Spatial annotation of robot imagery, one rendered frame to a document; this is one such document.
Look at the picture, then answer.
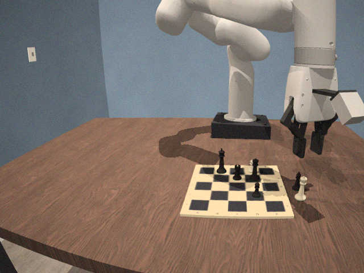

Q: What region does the cream chessboard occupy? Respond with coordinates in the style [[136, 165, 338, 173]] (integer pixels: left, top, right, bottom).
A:
[[180, 165, 294, 219]]

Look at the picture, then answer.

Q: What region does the white queen chess piece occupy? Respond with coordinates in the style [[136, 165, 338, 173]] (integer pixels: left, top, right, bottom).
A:
[[295, 176, 307, 201]]

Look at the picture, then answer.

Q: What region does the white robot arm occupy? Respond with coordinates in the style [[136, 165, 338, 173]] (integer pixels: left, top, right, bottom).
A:
[[155, 0, 364, 125]]

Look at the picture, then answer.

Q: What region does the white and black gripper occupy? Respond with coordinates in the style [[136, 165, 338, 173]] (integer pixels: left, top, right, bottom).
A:
[[280, 63, 338, 159]]

